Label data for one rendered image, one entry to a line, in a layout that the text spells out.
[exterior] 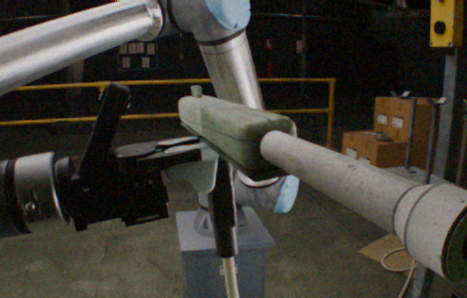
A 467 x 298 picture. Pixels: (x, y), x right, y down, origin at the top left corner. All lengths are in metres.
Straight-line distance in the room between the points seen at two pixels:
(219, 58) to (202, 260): 0.67
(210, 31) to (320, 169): 0.61
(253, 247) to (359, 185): 1.04
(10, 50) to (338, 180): 0.52
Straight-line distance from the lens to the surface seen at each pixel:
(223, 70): 0.83
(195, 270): 1.22
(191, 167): 0.42
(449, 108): 1.49
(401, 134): 3.66
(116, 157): 0.42
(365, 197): 0.16
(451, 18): 1.43
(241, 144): 0.27
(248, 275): 1.27
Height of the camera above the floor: 1.22
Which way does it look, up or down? 13 degrees down
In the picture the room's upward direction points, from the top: straight up
